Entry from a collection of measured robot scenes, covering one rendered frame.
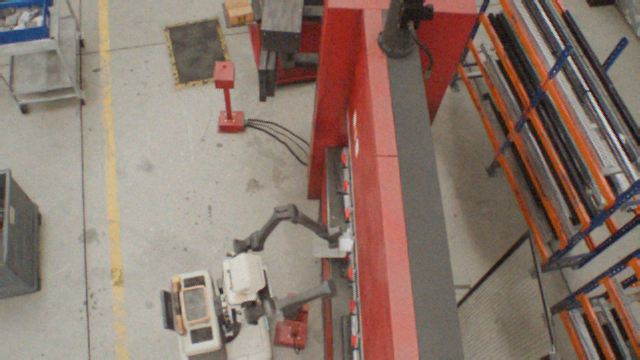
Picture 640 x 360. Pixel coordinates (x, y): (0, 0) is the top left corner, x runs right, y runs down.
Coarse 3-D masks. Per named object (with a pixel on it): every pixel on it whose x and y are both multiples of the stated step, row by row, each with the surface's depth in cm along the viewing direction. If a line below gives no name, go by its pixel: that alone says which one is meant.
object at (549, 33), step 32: (512, 0) 439; (544, 0) 440; (544, 32) 425; (576, 32) 424; (544, 64) 412; (576, 64) 408; (576, 96) 395; (608, 96) 398; (608, 128) 380; (608, 160) 366
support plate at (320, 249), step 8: (312, 232) 376; (344, 232) 377; (312, 240) 373; (320, 240) 373; (312, 248) 370; (320, 248) 371; (328, 248) 371; (312, 256) 367; (320, 256) 368; (328, 256) 368; (336, 256) 369; (344, 256) 369
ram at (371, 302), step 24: (360, 48) 323; (360, 72) 322; (360, 96) 321; (360, 120) 320; (360, 144) 319; (360, 168) 318; (360, 192) 317; (360, 216) 316; (360, 240) 315; (360, 264) 313; (360, 288) 312; (384, 336) 240
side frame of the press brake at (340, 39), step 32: (352, 0) 305; (384, 0) 307; (448, 0) 311; (352, 32) 319; (416, 32) 320; (448, 32) 320; (320, 64) 358; (352, 64) 343; (448, 64) 345; (320, 96) 370; (320, 128) 403; (320, 160) 442; (320, 192) 489
